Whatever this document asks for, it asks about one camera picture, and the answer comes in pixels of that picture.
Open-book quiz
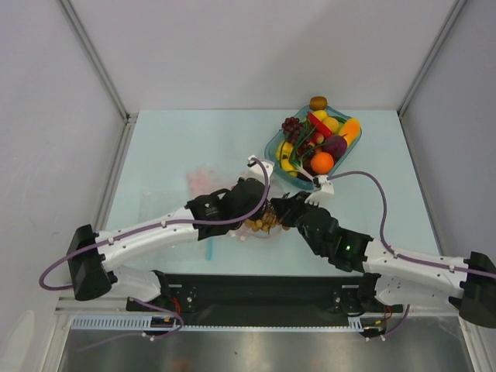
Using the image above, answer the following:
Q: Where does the brown longan bunch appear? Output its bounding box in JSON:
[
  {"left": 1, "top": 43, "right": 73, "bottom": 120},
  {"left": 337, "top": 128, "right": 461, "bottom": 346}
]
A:
[{"left": 244, "top": 205, "right": 280, "bottom": 233}]

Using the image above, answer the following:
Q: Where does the orange fruit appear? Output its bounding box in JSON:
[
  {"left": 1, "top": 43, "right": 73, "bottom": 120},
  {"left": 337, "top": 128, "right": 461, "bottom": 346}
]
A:
[{"left": 310, "top": 152, "right": 335, "bottom": 174}]

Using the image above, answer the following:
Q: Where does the clear zip bag pink zipper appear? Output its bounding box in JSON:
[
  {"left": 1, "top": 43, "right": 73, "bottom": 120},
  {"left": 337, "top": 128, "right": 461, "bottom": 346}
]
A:
[{"left": 137, "top": 166, "right": 283, "bottom": 264}]

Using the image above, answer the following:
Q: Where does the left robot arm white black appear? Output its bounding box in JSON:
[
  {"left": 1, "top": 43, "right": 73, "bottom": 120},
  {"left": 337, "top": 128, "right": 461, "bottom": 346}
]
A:
[{"left": 67, "top": 177, "right": 270, "bottom": 310}]

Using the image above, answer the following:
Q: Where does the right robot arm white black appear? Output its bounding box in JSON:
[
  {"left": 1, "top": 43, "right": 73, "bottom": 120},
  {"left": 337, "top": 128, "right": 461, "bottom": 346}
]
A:
[{"left": 270, "top": 191, "right": 495, "bottom": 329}]

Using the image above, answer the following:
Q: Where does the pink dotted zip bag stack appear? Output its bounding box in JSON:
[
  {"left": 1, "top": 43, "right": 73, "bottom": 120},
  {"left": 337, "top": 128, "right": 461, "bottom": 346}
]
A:
[{"left": 186, "top": 167, "right": 226, "bottom": 197}]

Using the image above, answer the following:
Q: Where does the blue zipper bag strip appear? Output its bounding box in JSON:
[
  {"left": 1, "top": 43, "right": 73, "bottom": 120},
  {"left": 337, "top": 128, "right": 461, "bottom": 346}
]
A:
[{"left": 205, "top": 239, "right": 214, "bottom": 261}]

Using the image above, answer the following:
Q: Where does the green spring onion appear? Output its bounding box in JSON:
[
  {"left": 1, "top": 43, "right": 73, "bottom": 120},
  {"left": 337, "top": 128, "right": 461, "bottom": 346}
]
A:
[{"left": 298, "top": 130, "right": 316, "bottom": 175}]

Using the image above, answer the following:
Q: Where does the dark red grape bunch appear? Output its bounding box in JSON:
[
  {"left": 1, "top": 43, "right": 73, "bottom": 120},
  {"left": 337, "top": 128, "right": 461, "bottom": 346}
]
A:
[{"left": 281, "top": 117, "right": 315, "bottom": 156}]

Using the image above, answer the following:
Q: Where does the red chili pepper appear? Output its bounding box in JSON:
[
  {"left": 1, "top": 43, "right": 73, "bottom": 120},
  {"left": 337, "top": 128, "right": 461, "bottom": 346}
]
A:
[{"left": 307, "top": 112, "right": 332, "bottom": 138}]

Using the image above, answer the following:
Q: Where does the yellow lemon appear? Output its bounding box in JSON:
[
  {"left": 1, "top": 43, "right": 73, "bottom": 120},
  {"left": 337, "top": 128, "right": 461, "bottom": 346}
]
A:
[{"left": 312, "top": 110, "right": 340, "bottom": 134}]

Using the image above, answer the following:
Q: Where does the orange mango piece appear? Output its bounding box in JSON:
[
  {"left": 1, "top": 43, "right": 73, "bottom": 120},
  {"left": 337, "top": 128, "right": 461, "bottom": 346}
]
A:
[{"left": 339, "top": 118, "right": 361, "bottom": 146}]

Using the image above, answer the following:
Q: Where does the brown kiwi fruit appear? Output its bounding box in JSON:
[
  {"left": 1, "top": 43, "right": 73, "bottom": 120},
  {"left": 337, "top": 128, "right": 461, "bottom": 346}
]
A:
[{"left": 308, "top": 96, "right": 328, "bottom": 111}]

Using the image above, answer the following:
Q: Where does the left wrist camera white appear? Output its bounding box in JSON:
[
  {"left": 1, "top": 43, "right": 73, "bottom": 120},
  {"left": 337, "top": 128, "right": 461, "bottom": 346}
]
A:
[{"left": 246, "top": 155, "right": 274, "bottom": 183}]

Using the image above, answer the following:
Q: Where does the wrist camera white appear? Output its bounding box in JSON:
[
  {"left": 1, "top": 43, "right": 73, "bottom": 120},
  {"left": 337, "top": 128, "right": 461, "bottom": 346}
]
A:
[
  {"left": 246, "top": 155, "right": 274, "bottom": 183},
  {"left": 305, "top": 175, "right": 334, "bottom": 206}
]

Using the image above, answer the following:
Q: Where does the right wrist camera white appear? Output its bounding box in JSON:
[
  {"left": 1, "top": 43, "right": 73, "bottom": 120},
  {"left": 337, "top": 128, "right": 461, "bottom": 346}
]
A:
[{"left": 305, "top": 175, "right": 334, "bottom": 206}]

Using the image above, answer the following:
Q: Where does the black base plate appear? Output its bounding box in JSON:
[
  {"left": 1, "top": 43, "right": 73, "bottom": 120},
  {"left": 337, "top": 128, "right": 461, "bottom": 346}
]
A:
[{"left": 126, "top": 274, "right": 404, "bottom": 326}]

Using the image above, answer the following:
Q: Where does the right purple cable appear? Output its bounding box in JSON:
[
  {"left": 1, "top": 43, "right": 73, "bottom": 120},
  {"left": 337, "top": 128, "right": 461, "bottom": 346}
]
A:
[{"left": 327, "top": 170, "right": 496, "bottom": 342}]

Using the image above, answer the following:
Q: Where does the purple cable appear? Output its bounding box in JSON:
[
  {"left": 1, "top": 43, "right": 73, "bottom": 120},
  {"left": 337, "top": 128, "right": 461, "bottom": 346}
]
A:
[
  {"left": 327, "top": 170, "right": 496, "bottom": 342},
  {"left": 38, "top": 157, "right": 272, "bottom": 342}
]

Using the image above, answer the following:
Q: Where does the left aluminium frame post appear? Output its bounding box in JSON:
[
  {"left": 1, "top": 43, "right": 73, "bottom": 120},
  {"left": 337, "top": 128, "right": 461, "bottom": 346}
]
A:
[{"left": 57, "top": 0, "right": 131, "bottom": 121}]

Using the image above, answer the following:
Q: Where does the aluminium frame post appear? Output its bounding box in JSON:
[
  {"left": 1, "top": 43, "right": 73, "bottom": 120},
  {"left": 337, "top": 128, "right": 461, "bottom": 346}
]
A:
[
  {"left": 398, "top": 0, "right": 468, "bottom": 117},
  {"left": 57, "top": 0, "right": 131, "bottom": 121}
]

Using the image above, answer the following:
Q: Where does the aluminium front rail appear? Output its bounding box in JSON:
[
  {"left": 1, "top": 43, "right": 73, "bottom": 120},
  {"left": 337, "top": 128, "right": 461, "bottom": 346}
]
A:
[{"left": 53, "top": 296, "right": 133, "bottom": 315}]

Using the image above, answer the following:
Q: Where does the white slotted cable duct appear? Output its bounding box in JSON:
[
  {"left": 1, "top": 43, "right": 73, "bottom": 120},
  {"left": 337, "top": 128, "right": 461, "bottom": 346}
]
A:
[{"left": 71, "top": 315, "right": 387, "bottom": 333}]

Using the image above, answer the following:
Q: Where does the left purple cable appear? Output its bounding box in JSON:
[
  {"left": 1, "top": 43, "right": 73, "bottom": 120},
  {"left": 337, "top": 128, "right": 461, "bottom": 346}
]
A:
[{"left": 38, "top": 157, "right": 272, "bottom": 342}]

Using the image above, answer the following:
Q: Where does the right aluminium frame post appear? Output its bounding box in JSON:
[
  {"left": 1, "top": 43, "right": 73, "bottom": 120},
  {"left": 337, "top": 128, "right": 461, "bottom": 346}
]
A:
[{"left": 398, "top": 0, "right": 468, "bottom": 117}]

